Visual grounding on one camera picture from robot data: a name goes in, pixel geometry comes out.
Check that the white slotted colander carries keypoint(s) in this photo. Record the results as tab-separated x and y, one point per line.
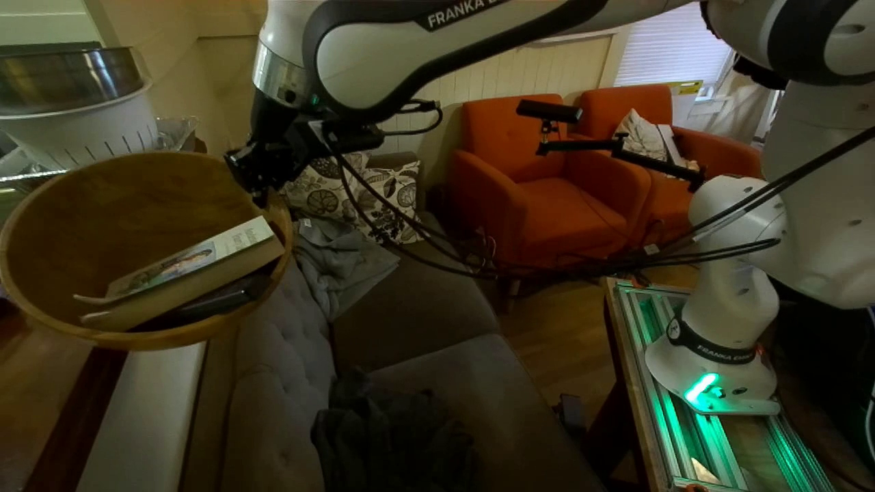
90	133

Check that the Andersen fairy tales book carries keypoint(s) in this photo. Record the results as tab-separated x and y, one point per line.
200	261

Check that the wooden bowl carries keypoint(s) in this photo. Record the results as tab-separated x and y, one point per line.
90	229

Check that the light grey striped cloth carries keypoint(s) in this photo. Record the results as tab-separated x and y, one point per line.
342	264

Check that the patterned armchair cushion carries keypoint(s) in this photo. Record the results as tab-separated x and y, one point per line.
647	137

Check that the black remote control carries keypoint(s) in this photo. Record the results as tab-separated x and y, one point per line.
220	301

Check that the dark wooden shelf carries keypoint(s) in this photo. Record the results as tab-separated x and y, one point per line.
36	412

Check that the floral patterned pillow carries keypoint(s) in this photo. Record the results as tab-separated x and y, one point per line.
391	192

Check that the dark grey crumpled cloth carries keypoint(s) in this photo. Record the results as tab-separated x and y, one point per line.
391	439

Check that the stainless steel bowl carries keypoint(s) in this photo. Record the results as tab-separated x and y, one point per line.
63	78

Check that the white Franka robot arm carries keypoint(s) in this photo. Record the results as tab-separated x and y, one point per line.
383	56

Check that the brown tufted sofa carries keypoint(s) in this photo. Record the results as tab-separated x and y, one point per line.
428	330

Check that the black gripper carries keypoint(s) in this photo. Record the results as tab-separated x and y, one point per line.
274	151

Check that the black camera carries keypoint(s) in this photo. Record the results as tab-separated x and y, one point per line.
548	111

